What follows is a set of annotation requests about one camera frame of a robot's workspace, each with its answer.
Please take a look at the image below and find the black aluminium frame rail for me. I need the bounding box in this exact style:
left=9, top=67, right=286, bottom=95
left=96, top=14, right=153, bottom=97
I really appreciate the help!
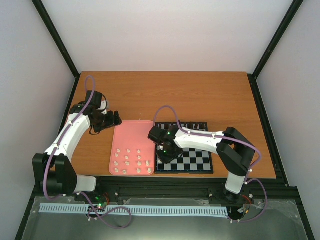
left=32, top=174, right=300, bottom=208

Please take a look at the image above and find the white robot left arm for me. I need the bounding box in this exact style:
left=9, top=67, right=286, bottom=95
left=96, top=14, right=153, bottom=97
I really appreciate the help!
left=32, top=90, right=122, bottom=202

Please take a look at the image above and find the black white chessboard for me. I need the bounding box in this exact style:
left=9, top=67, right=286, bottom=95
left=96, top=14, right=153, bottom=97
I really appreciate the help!
left=155, top=122, right=214, bottom=174

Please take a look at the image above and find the black frame post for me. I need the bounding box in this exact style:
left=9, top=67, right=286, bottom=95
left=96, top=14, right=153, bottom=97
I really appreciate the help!
left=251, top=0, right=305, bottom=78
left=31, top=0, right=81, bottom=78

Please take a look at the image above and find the left black frame post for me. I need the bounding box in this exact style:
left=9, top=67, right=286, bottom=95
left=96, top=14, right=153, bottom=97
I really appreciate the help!
left=31, top=0, right=81, bottom=78

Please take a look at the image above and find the light blue cable duct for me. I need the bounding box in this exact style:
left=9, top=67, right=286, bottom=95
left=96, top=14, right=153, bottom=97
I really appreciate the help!
left=38, top=203, right=228, bottom=218

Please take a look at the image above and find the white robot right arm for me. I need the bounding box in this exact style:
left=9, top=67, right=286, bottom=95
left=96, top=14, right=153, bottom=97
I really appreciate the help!
left=148, top=125, right=257, bottom=203

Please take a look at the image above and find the right black frame post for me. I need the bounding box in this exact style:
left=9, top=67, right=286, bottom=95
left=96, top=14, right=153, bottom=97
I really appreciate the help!
left=251, top=0, right=305, bottom=78

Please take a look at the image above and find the pink plastic tray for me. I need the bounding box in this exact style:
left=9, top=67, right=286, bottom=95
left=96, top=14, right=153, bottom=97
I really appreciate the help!
left=109, top=120, right=155, bottom=177

